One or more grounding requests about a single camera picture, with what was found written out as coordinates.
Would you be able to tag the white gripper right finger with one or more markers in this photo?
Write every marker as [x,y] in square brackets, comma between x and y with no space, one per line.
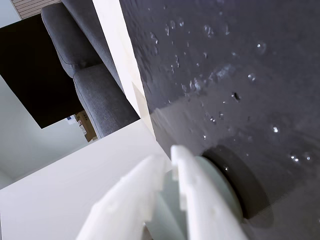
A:
[200,200]

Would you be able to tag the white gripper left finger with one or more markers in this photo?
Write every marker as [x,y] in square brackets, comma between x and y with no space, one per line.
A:
[125,205]

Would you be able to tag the sage green cup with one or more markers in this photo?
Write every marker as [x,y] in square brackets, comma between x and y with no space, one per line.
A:
[221,190]

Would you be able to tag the brown cardboard box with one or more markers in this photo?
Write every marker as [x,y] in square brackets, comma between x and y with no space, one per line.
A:
[87,125]

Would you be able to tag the grey fabric sofa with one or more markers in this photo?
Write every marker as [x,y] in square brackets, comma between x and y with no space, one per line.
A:
[95,82]

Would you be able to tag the glossy black mat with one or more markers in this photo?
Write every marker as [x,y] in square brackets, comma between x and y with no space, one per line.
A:
[225,62]

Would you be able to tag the black flat panel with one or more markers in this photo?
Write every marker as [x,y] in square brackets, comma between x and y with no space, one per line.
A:
[32,70]

